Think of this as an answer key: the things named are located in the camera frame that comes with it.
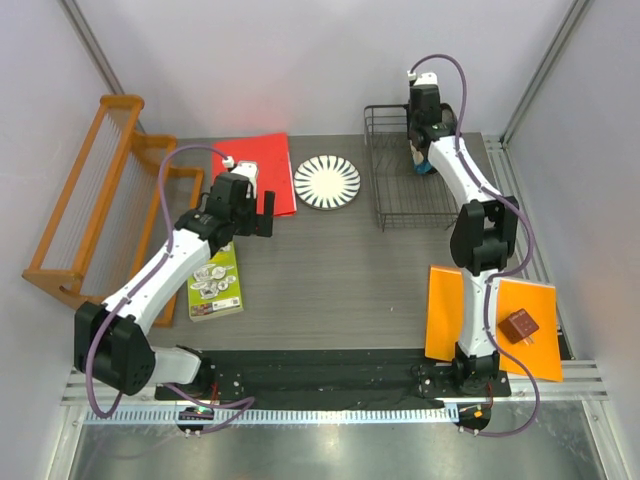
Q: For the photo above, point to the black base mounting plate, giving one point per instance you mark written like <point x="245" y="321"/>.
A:
<point x="333" y="380"/>

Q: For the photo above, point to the orange wooden rack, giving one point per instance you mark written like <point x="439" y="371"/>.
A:
<point x="107" y="222"/>

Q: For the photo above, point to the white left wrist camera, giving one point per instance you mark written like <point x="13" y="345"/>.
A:
<point x="248" y="169"/>

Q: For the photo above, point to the dark red rimmed plate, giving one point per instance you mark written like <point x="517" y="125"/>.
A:
<point x="449" y="118"/>

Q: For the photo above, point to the blue polka dot plate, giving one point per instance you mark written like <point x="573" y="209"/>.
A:
<point x="421" y="164"/>

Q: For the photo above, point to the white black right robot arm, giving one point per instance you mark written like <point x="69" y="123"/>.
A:
<point x="483" y="239"/>

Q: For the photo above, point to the white slotted cable duct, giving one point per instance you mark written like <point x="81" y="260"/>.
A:
<point x="186" y="415"/>

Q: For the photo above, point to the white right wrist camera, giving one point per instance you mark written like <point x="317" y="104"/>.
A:
<point x="422" y="80"/>

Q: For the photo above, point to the orange folder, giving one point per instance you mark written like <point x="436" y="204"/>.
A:
<point x="444" y="319"/>

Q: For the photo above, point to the white blue striped plate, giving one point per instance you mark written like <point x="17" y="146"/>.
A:
<point x="327" y="182"/>

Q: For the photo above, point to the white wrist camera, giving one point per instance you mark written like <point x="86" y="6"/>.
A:
<point x="248" y="169"/>
<point x="422" y="80"/>

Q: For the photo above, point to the green booklet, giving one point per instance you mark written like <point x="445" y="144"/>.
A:
<point x="214" y="289"/>

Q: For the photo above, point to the black wire dish rack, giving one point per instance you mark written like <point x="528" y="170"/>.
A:
<point x="402" y="197"/>

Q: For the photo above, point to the small brown block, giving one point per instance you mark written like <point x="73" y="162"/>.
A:
<point x="518" y="327"/>

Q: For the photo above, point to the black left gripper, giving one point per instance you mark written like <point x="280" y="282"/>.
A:
<point x="259" y="225"/>

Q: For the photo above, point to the red folder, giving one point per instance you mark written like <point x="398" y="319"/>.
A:
<point x="271" y="154"/>

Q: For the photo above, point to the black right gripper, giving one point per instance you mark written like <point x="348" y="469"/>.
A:
<point x="408" y="124"/>

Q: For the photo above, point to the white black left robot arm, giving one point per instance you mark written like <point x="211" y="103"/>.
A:
<point x="110" y="338"/>

